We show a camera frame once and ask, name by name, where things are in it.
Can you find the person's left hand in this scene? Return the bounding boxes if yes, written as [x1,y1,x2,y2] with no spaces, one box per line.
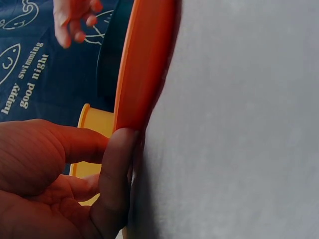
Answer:
[0,119,140,239]

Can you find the person's right hand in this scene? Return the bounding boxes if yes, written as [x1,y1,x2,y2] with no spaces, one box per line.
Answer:
[53,0,104,49]

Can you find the orange plate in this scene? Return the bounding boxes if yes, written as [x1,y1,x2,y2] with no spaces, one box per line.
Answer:
[112,0,185,134]

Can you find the dark teal plate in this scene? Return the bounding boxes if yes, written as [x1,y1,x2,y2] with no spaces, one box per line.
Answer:
[96,0,137,113]

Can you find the yellow cup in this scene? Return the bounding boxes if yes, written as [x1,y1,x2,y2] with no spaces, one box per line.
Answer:
[68,103,116,207]

